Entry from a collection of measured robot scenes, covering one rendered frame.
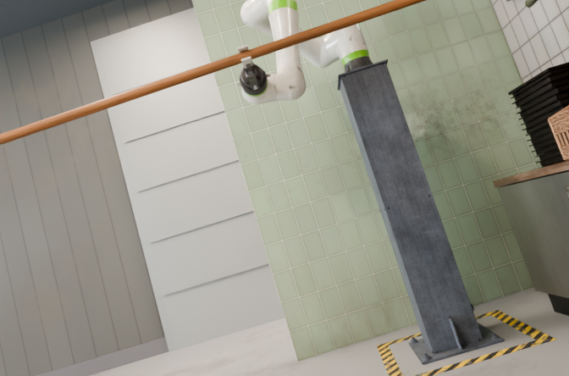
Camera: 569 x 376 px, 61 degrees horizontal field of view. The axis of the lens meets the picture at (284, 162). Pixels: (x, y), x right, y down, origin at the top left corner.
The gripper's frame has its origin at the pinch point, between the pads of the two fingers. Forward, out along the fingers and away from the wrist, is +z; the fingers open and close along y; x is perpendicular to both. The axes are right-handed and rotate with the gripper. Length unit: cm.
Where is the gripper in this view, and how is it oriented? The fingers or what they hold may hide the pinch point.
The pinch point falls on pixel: (245, 57)
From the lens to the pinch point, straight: 149.4
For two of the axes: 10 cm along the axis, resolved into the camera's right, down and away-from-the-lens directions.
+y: 3.0, 9.4, -1.4
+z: -0.4, -1.4, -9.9
